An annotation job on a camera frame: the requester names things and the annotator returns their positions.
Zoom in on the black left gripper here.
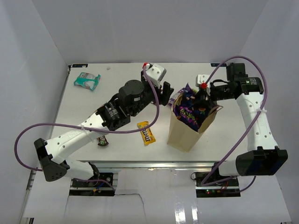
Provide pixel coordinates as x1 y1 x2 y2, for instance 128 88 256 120
130 70 174 117

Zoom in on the dark blue chips bag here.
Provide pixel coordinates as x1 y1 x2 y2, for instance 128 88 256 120
173 84 212 132

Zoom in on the brown paper bag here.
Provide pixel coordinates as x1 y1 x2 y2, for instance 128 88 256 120
167 95 223 152

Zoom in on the yellow M&M's packet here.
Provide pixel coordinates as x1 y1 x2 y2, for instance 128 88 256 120
137 121 156 146

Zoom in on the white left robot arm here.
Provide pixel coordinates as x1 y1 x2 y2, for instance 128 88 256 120
34 63 174 186

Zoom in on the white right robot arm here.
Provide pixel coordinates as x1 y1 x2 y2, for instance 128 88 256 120
209 63 288 186

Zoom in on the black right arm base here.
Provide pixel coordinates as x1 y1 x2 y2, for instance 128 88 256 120
190 172 241 198

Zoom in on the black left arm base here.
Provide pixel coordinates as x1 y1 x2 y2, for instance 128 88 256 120
71 172 114 189

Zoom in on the purple Fox's candy bag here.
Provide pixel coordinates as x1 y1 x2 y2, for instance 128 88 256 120
168 91 182 106

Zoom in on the dark blue logo sticker right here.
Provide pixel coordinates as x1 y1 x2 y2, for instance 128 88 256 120
210 63 227 67

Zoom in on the dark blue logo sticker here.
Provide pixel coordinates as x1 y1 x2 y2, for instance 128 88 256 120
71 63 88 68
210 63 227 67

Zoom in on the teal tissue packet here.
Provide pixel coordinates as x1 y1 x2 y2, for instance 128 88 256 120
73 72 101 91

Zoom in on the brown M&M's packet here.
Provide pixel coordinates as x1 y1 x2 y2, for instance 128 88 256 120
97 136 109 147

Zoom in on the dark blue logo sticker left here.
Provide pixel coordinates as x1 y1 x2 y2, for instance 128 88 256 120
71 63 88 68

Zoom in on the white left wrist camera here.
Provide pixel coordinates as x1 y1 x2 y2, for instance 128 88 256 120
142 63 167 87

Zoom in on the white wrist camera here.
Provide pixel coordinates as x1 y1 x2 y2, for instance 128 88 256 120
142 63 167 87
195 74 210 90

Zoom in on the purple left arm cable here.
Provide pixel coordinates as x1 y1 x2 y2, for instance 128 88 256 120
14 69 161 191

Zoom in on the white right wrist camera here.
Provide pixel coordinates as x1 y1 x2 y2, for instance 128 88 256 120
195 74 210 90

